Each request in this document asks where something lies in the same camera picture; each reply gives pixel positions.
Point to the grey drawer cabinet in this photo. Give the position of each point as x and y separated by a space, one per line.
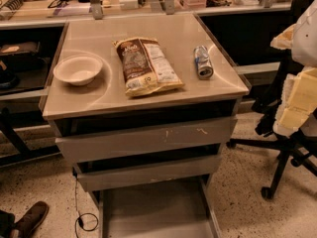
142 107

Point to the brown shoe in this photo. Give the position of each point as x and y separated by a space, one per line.
30 221

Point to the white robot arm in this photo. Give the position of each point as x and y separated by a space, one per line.
304 43

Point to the brown chip bag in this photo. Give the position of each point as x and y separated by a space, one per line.
145 68

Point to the open bottom grey drawer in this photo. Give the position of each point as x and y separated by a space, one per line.
169 209

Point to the middle grey drawer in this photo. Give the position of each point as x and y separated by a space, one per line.
150 173

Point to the white paper bowl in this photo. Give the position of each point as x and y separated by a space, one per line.
78 70

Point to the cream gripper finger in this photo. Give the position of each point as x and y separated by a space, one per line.
298 101
284 40

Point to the black office chair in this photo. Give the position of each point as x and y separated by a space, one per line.
299 147

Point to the silver blue soda can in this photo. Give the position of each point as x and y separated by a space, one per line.
203 63

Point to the black coiled spring tool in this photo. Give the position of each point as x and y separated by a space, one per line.
9 8

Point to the top grey drawer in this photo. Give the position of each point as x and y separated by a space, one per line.
122 143

